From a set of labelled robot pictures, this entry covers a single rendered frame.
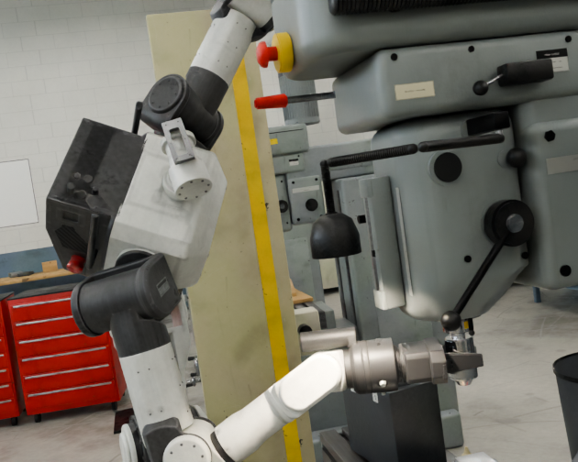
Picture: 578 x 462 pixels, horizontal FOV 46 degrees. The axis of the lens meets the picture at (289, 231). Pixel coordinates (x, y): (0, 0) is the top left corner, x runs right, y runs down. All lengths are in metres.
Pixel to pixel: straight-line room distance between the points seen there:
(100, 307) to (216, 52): 0.58
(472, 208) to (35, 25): 9.62
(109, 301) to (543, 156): 0.72
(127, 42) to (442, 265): 9.43
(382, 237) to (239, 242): 1.74
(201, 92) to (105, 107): 8.74
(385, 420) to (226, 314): 1.42
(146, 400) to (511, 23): 0.81
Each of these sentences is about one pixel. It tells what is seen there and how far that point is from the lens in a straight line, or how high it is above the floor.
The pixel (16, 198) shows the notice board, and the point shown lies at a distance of 10.16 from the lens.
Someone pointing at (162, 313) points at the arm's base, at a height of 1.38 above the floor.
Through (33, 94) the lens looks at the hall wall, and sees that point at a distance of 10.25.
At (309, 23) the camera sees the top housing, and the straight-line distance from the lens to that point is 1.00.
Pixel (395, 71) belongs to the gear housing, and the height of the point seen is 1.69.
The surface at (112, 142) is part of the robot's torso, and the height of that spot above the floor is 1.68.
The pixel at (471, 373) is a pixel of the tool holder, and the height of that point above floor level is 1.21.
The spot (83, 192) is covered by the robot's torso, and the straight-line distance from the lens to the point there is 1.26.
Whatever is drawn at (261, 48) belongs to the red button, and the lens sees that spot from 1.07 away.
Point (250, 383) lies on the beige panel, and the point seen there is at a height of 0.78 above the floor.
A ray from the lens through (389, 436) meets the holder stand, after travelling 1.52.
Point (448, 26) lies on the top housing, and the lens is 1.04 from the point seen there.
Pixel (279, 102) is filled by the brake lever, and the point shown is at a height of 1.70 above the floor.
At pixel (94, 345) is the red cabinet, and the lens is 5.61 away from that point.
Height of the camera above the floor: 1.55
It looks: 4 degrees down
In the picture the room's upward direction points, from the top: 8 degrees counter-clockwise
